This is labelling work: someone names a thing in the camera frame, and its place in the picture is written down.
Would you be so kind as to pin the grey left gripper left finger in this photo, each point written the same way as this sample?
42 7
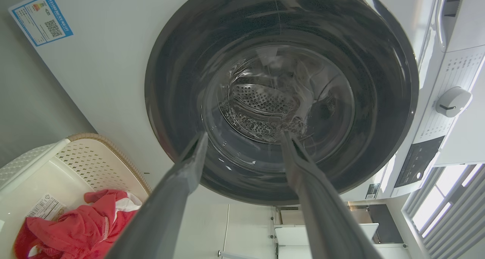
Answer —
170 206

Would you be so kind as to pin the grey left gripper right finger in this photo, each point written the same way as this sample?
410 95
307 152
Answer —
326 213

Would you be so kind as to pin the cream perforated laundry basket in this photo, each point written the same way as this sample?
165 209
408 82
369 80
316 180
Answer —
87 160

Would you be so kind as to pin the white garment care label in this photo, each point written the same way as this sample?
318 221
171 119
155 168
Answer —
45 208

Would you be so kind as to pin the white furniture unit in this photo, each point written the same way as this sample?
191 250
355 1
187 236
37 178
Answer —
326 234

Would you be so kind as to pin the small barcode sticker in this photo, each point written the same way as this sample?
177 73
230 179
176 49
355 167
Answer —
372 191

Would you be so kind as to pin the red and white garment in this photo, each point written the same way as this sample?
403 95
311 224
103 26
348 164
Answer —
75 228

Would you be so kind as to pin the black washer display panel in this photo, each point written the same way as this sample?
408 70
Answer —
418 162

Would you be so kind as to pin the window with grey blinds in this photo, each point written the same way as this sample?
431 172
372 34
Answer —
435 202

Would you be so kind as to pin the white front-load washing machine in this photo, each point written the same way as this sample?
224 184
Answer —
113 81

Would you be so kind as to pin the round dark glass washer door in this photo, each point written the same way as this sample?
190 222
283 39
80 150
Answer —
182 62

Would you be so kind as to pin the white washer control knob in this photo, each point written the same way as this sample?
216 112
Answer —
452 102

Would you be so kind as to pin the blue energy label sticker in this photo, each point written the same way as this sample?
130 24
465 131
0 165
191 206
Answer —
41 20

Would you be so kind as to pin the white detergent drawer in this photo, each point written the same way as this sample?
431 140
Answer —
471 24

